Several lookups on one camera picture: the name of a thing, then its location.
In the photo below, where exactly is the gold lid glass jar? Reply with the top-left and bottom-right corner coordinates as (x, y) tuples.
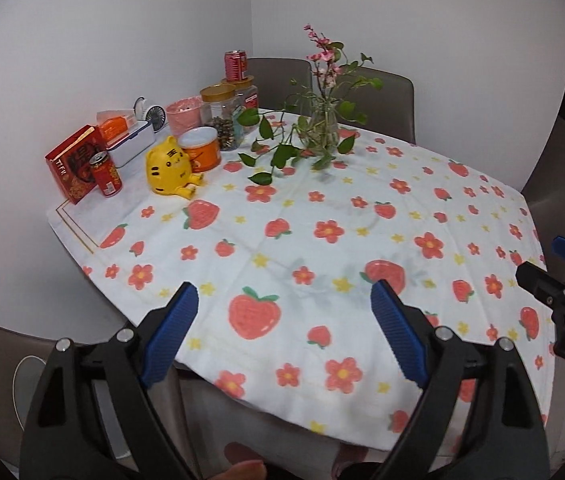
(200, 82), (244, 151)

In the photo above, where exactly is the small white desk fan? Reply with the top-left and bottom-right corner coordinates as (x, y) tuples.
(133, 96), (166, 132)

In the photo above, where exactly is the grey chair near left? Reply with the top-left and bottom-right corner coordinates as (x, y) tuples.
(0, 303), (113, 470)

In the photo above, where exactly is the red soda can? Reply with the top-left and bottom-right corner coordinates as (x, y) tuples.
(224, 50), (248, 84)

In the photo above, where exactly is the orange round tub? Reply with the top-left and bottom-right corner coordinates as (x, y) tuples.
(178, 126), (220, 172)

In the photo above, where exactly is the pink bowl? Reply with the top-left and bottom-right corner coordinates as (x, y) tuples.
(165, 96), (203, 136)

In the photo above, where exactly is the white storage box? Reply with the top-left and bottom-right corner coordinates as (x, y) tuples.
(107, 122), (156, 168)

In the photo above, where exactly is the grey chair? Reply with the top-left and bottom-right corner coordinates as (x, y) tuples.
(0, 303), (113, 470)
(338, 67), (416, 144)
(248, 58), (312, 110)

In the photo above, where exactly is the orange packet in box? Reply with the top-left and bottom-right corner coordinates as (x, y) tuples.
(96, 108), (137, 144)

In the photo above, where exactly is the grey chair right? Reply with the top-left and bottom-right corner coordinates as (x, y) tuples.
(338, 67), (416, 144)

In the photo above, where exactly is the yellow tiger figurine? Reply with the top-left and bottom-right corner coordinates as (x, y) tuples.
(145, 136), (203, 200)

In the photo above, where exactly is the person's left hand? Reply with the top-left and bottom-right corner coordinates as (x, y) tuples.
(210, 442), (267, 480)

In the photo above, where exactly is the strawberry flower tablecloth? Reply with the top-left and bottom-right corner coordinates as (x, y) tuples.
(48, 130), (555, 450)

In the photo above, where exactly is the red noodle box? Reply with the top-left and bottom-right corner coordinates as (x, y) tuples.
(45, 125), (104, 204)

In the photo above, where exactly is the red drink can front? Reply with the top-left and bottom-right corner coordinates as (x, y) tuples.
(89, 151), (122, 197)

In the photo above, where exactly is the glass vase with plant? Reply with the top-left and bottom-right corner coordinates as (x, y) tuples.
(238, 24), (383, 185)

